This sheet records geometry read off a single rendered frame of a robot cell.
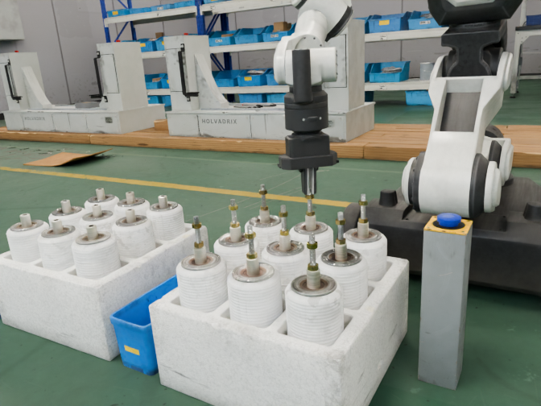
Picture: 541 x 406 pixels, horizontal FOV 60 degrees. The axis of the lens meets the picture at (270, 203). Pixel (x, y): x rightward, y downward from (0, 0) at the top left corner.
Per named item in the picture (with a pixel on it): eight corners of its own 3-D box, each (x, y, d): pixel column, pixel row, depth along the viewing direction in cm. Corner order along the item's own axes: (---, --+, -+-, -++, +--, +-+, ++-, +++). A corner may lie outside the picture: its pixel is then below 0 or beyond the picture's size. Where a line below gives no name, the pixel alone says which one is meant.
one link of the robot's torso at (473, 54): (459, 73, 141) (460, 11, 133) (506, 72, 135) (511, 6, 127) (440, 101, 121) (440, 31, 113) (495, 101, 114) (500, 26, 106)
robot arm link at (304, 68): (287, 106, 99) (284, 50, 96) (338, 104, 97) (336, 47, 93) (278, 113, 88) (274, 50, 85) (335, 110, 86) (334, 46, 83)
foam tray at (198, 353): (261, 296, 125) (256, 234, 120) (407, 331, 106) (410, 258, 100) (159, 384, 93) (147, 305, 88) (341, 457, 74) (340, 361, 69)
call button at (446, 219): (439, 221, 85) (439, 211, 84) (462, 224, 83) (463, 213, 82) (434, 229, 81) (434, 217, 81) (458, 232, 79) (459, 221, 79)
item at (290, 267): (321, 324, 98) (319, 245, 93) (295, 347, 91) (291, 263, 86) (284, 311, 104) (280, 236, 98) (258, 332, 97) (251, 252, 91)
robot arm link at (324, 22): (281, 43, 100) (291, 10, 114) (317, 72, 103) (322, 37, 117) (312, 4, 93) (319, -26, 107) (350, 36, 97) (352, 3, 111)
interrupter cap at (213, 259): (223, 254, 92) (223, 250, 92) (217, 271, 85) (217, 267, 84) (186, 255, 92) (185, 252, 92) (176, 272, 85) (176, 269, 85)
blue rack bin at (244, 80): (255, 84, 664) (254, 68, 657) (278, 83, 645) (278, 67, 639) (236, 87, 623) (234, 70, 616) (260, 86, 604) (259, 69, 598)
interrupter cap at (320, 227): (302, 238, 97) (302, 235, 97) (288, 227, 104) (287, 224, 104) (334, 232, 100) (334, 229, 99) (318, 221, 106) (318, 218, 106)
